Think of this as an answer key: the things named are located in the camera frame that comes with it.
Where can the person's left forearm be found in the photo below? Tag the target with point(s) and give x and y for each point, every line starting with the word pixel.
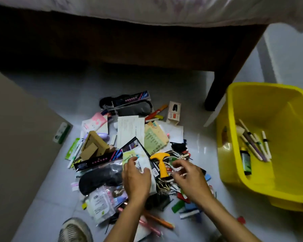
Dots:
pixel 123 224

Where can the green black small bottle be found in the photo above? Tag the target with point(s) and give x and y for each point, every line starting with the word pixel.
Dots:
pixel 246 162

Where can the white stapler box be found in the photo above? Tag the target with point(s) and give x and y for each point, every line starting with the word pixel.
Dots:
pixel 174 113

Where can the white marker pen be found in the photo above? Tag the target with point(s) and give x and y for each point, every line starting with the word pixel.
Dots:
pixel 260 146
pixel 246 129
pixel 247 143
pixel 266 143

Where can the white green pen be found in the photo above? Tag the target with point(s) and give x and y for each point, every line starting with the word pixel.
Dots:
pixel 74 156

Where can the person's right forearm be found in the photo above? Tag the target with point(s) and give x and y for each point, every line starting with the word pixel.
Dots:
pixel 229 221

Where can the person's left hand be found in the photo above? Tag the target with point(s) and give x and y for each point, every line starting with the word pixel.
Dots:
pixel 136 181

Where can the lilac capsule device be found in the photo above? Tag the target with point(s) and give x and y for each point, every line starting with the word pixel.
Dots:
pixel 104 136

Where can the white printed paper sheet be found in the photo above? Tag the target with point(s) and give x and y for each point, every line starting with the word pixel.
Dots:
pixel 130 131

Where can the white green label pouch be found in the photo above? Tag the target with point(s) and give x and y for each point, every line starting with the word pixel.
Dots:
pixel 99 205

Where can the black sleep mask packet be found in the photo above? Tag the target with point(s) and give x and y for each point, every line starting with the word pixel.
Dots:
pixel 136 109
pixel 98 177
pixel 106 101

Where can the green white sachet strip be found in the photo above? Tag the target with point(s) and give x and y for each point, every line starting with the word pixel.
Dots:
pixel 72 149

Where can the person's left shoe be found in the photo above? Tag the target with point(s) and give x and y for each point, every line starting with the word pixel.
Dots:
pixel 74 231

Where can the green white small box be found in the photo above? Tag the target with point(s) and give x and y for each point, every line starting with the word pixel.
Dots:
pixel 61 133

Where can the black cloth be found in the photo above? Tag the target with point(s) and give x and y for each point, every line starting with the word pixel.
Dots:
pixel 178 147

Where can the pink pen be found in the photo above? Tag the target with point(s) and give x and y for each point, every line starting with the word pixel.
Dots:
pixel 151 228

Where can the dark wooden bed frame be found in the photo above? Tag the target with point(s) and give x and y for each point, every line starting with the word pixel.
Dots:
pixel 141 47

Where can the purple pen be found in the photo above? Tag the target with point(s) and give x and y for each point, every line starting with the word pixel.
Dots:
pixel 255 147

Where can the red rectangular block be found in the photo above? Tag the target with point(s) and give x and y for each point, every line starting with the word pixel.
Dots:
pixel 241 220

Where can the brown cardboard photo frame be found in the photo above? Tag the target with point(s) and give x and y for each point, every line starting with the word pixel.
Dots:
pixel 93 146

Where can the person's right hand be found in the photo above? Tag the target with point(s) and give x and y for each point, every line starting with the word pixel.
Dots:
pixel 194 183

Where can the orange red pen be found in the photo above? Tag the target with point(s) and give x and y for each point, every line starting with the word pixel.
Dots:
pixel 155 113

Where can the colourful magazine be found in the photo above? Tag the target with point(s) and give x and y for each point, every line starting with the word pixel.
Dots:
pixel 139 151

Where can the beige green printed envelopes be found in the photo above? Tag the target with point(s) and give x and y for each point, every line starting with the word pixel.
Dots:
pixel 155 139

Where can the pink white bunny packet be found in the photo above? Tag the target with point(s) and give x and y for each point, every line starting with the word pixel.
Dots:
pixel 94 123

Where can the yellow plastic bin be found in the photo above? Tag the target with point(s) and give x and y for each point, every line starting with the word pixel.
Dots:
pixel 287 123

